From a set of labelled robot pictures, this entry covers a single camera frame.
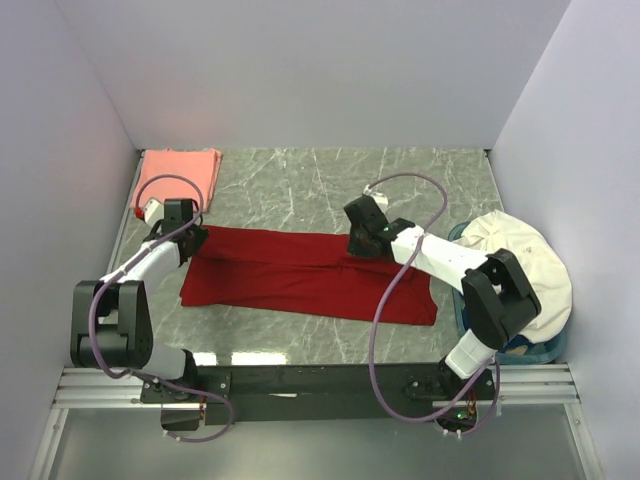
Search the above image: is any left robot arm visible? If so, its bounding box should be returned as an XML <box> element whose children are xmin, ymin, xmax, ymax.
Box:
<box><xmin>70</xmin><ymin>199</ymin><xmax>208</xmax><ymax>402</ymax></box>

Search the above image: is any blue plastic basket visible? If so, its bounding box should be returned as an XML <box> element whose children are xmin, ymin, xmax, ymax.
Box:
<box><xmin>448</xmin><ymin>221</ymin><xmax>567</xmax><ymax>365</ymax></box>

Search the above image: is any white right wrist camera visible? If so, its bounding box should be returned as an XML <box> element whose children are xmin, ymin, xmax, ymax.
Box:
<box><xmin>363</xmin><ymin>185</ymin><xmax>389</xmax><ymax>212</ymax></box>

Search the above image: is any black base beam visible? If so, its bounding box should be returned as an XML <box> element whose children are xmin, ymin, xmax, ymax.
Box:
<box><xmin>139</xmin><ymin>363</ymin><xmax>501</xmax><ymax>432</ymax></box>

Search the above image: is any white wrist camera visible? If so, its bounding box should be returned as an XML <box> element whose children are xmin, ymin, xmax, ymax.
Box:
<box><xmin>134</xmin><ymin>198</ymin><xmax>164</xmax><ymax>226</ymax></box>
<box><xmin>363</xmin><ymin>185</ymin><xmax>389</xmax><ymax>212</ymax></box>

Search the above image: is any folded pink t shirt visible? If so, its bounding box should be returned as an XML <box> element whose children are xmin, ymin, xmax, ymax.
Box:
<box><xmin>130</xmin><ymin>149</ymin><xmax>223</xmax><ymax>211</ymax></box>

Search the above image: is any white crumpled t shirt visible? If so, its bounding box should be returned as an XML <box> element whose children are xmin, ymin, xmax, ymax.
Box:
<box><xmin>455</xmin><ymin>210</ymin><xmax>573</xmax><ymax>344</ymax></box>

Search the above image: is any red t shirt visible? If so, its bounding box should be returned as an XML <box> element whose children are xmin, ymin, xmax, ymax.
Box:
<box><xmin>178</xmin><ymin>223</ymin><xmax>439</xmax><ymax>327</ymax></box>

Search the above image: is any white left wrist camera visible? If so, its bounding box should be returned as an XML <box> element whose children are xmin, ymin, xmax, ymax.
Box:
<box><xmin>134</xmin><ymin>198</ymin><xmax>164</xmax><ymax>226</ymax></box>

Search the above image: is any blue t shirt in basket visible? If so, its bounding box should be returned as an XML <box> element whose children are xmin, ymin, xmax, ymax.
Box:
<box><xmin>456</xmin><ymin>307</ymin><xmax>534</xmax><ymax>356</ymax></box>

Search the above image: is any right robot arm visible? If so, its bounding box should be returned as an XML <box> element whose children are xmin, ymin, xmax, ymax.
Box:
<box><xmin>344</xmin><ymin>195</ymin><xmax>542</xmax><ymax>399</ymax></box>

